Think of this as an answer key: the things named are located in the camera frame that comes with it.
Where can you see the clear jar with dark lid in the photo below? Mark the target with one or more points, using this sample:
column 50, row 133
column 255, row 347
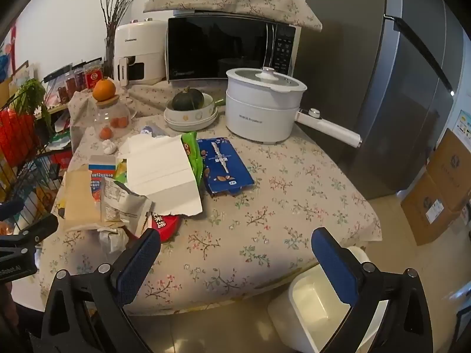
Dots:
column 78, row 79
column 62, row 88

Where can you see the yellow green packet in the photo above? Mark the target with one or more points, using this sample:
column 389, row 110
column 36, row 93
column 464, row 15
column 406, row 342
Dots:
column 121, row 169

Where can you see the white paper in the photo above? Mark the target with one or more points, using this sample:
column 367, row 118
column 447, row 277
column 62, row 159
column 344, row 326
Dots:
column 110, row 241

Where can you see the white air fryer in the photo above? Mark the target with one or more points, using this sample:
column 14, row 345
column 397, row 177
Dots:
column 136, row 36

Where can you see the leafy green vegetables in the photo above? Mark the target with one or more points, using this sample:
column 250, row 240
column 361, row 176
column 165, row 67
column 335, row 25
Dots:
column 31, row 93

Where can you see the red label jar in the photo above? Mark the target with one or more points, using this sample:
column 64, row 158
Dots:
column 92, row 75

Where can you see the red flat box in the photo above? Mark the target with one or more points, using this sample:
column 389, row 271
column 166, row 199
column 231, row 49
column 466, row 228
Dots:
column 60, row 160

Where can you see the glass vase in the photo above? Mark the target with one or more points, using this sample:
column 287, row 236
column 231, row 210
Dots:
column 109, row 55

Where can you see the blue box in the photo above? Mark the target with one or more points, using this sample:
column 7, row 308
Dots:
column 224, row 165

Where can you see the floral tablecloth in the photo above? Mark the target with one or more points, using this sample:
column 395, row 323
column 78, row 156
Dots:
column 257, row 209

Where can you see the green snack packet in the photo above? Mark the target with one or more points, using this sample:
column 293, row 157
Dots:
column 191, row 147

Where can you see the colourful wall poster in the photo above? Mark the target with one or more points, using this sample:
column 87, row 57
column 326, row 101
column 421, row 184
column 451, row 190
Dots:
column 5, row 57

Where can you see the red printed wrapper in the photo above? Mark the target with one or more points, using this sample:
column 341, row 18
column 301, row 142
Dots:
column 167, row 224

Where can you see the silver snack wrapper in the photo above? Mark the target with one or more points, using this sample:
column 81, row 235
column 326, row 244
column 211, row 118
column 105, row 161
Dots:
column 119, row 202

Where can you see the garlic bulb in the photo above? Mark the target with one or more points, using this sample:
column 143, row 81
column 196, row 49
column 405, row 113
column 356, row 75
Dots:
column 109, row 146

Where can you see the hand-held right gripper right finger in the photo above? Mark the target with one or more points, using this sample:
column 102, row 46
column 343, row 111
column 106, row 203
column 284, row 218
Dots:
column 333, row 268

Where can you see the wall notice poster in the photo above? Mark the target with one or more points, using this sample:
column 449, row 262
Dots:
column 464, row 125

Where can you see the white electric pot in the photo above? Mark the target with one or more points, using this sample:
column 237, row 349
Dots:
column 257, row 114

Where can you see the large orange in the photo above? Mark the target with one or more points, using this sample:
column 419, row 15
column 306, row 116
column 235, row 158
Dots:
column 103, row 89

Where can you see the cardboard box with white label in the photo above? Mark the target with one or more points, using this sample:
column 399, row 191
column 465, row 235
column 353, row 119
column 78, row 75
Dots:
column 427, row 209

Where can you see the red orange bag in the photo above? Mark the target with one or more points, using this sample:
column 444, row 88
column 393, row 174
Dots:
column 14, row 136

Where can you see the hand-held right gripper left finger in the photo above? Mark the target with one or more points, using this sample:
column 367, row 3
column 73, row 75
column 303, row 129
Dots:
column 138, row 264

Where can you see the dark green pumpkin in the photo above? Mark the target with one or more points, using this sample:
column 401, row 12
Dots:
column 187, row 99

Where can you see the brown paper envelope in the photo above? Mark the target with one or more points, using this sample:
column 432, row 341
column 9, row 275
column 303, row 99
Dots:
column 77, row 198

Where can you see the glass jar with wooden lid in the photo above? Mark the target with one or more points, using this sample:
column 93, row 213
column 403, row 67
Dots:
column 110, row 114

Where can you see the white plastic waste bin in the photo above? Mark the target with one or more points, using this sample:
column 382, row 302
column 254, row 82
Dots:
column 309, row 294

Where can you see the small orange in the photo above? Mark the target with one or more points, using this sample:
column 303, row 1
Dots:
column 106, row 132

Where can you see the black microwave oven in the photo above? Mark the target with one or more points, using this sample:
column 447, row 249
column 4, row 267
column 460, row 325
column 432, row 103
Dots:
column 220, row 47

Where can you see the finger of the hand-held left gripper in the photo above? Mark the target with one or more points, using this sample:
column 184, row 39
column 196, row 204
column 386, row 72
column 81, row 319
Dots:
column 11, row 207
column 36, row 228

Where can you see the grey refrigerator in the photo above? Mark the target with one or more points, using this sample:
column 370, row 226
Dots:
column 386, row 99

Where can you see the clear plastic bottle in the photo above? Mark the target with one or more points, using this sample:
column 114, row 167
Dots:
column 150, row 129

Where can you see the bare twig bundle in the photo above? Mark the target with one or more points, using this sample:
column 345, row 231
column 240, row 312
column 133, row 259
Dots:
column 114, row 3

